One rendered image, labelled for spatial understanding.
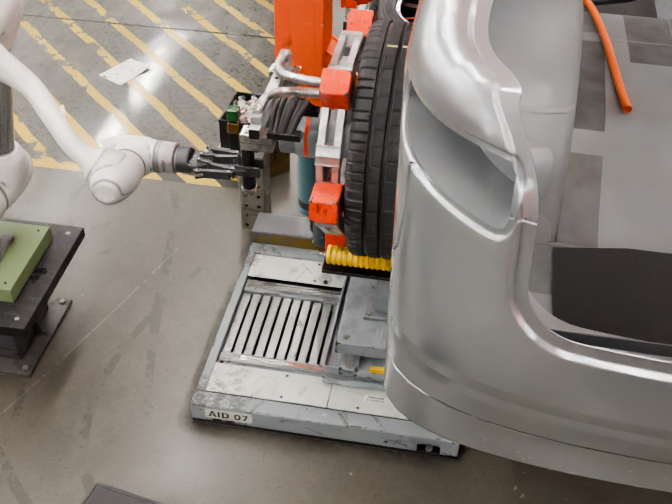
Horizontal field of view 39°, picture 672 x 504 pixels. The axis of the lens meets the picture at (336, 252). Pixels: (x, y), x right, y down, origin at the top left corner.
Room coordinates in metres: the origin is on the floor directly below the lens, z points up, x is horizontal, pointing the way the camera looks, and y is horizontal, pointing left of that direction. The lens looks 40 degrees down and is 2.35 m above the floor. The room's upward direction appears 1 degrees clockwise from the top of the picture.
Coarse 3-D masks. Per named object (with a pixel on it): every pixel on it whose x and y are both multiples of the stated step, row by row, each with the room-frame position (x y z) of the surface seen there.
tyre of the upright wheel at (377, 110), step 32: (384, 32) 2.28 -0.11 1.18; (384, 64) 2.15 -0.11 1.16; (384, 96) 2.07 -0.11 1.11; (352, 128) 2.02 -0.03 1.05; (384, 128) 2.01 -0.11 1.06; (352, 160) 1.98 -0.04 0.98; (384, 160) 1.97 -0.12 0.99; (352, 192) 1.95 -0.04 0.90; (384, 192) 1.94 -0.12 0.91; (352, 224) 1.95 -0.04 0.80; (384, 224) 1.94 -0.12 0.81; (384, 256) 2.00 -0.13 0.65
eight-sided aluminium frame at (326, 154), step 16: (352, 32) 2.39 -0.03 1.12; (336, 48) 2.30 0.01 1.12; (352, 48) 2.30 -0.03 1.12; (336, 64) 2.21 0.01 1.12; (352, 64) 2.21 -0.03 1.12; (320, 128) 2.07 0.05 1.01; (336, 128) 2.07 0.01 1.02; (320, 144) 2.04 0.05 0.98; (336, 144) 2.04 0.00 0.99; (320, 160) 2.02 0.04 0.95; (336, 160) 2.02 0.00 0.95; (320, 176) 2.02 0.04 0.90; (336, 176) 2.02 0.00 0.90; (320, 224) 2.02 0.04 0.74
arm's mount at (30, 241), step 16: (0, 224) 2.47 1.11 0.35; (16, 224) 2.47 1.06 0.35; (16, 240) 2.39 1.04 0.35; (32, 240) 2.39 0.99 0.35; (48, 240) 2.44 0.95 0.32; (16, 256) 2.31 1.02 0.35; (32, 256) 2.32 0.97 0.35; (0, 272) 2.23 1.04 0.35; (16, 272) 2.24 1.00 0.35; (0, 288) 2.16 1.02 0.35; (16, 288) 2.19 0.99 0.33
